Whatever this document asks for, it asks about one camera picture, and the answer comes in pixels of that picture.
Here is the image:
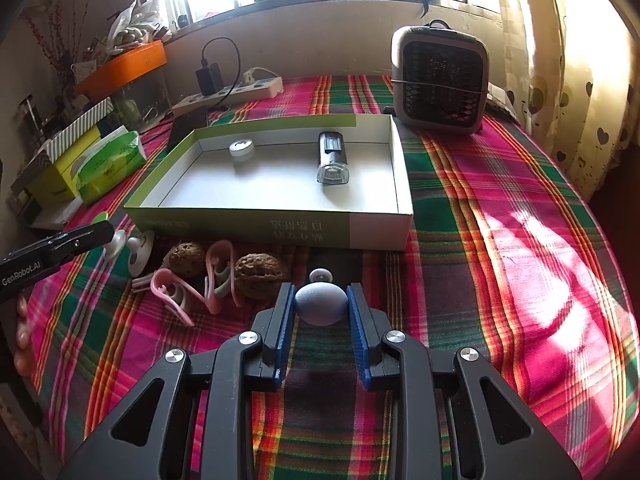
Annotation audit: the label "grey fan heater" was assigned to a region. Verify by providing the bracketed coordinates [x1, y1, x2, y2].
[391, 20, 490, 136]

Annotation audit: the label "black charger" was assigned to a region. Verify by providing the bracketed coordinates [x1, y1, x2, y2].
[195, 62, 224, 96]

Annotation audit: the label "pink plastic clip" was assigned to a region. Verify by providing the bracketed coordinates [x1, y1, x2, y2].
[150, 268, 196, 327]
[204, 240, 242, 315]

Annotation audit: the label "white plug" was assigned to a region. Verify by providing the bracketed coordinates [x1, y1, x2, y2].
[242, 66, 274, 86]

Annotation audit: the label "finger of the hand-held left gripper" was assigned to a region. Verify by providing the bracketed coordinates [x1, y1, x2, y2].
[0, 221, 117, 267]

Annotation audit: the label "person's left hand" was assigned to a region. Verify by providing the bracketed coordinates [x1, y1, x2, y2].
[12, 296, 34, 376]

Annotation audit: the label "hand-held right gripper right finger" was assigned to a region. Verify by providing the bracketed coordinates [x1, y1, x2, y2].
[347, 282, 583, 480]

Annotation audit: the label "green tissue pack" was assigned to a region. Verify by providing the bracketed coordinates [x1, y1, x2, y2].
[75, 126, 147, 206]

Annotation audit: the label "dried branches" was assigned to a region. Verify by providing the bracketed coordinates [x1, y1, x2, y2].
[20, 0, 103, 88]

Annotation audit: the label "yellow-green carton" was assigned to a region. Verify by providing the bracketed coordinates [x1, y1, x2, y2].
[27, 127, 102, 207]

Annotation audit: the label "white round jar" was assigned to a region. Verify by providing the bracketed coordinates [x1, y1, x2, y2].
[229, 139, 256, 162]

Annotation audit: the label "black bike light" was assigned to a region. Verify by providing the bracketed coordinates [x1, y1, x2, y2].
[315, 131, 349, 185]

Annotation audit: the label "striped carton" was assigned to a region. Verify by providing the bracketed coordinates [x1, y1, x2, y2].
[10, 97, 115, 181]

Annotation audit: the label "green and white cardboard box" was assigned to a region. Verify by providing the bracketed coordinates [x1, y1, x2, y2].
[123, 114, 415, 252]

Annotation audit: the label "white power strip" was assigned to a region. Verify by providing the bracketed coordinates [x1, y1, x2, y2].
[172, 77, 284, 116]

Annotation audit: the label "black charger cable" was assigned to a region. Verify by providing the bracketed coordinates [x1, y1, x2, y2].
[201, 36, 242, 111]

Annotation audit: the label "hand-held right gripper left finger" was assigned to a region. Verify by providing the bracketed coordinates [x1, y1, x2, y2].
[57, 282, 301, 480]

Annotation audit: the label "orange box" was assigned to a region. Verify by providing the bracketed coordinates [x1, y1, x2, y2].
[74, 40, 168, 97]

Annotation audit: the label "clear glass tank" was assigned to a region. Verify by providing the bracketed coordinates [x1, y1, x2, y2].
[112, 66, 168, 128]

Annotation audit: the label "grey ball knob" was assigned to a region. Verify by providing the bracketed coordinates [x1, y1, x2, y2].
[294, 268, 349, 326]

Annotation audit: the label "green capped white knob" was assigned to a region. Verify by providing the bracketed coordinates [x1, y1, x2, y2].
[92, 211, 129, 261]

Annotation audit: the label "plaid blanket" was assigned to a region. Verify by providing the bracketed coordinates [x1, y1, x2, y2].
[25, 74, 640, 480]

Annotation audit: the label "white knob with grey centre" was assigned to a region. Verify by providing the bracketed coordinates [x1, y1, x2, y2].
[127, 230, 155, 277]

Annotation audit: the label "brown walnut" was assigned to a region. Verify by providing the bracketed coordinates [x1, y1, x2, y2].
[167, 241, 207, 277]
[234, 252, 290, 300]

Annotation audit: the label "white plastic bags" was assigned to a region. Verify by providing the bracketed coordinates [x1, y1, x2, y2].
[102, 0, 174, 54]

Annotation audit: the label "black smartphone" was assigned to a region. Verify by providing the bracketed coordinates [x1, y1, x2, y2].
[167, 108, 209, 150]

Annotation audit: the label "heart print curtain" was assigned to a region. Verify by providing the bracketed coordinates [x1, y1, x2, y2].
[492, 0, 640, 202]

